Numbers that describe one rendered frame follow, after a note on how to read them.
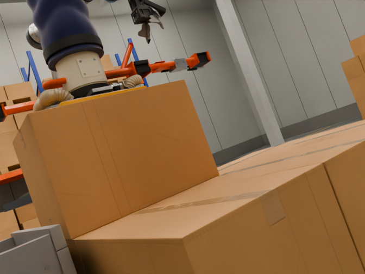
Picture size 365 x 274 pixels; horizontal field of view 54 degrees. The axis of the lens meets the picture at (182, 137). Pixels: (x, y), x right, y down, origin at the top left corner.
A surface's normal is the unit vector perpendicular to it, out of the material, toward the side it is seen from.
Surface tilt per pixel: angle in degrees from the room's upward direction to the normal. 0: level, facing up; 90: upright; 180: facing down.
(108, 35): 90
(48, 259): 90
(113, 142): 90
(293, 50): 90
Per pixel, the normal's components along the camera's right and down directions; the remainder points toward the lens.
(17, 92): 0.51, -0.23
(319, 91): -0.79, 0.26
